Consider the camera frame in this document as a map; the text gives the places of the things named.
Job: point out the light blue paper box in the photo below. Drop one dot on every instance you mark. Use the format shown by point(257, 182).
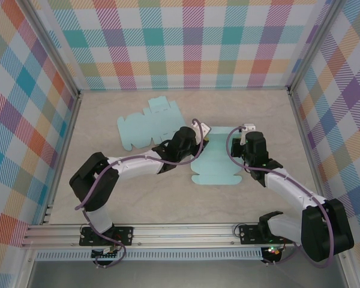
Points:
point(216, 156)
point(144, 129)

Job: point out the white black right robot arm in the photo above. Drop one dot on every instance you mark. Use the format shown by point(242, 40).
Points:
point(288, 186)

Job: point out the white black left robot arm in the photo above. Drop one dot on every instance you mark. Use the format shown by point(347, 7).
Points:
point(132, 163)

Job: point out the small lit controller board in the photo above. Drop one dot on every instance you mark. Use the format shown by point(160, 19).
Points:
point(273, 251)

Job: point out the black connector board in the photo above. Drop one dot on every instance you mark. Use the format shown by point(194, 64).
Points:
point(105, 255)

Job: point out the aluminium floor side rail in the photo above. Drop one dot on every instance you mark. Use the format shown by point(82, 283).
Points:
point(66, 144)
point(310, 150)

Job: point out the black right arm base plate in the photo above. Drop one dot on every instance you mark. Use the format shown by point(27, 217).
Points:
point(249, 235)

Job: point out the long aluminium base rail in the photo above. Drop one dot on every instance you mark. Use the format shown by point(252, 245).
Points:
point(183, 235)

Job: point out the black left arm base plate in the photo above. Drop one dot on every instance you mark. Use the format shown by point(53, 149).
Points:
point(126, 235)

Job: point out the aluminium frame post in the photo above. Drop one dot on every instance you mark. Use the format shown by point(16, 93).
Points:
point(51, 45)
point(313, 45)

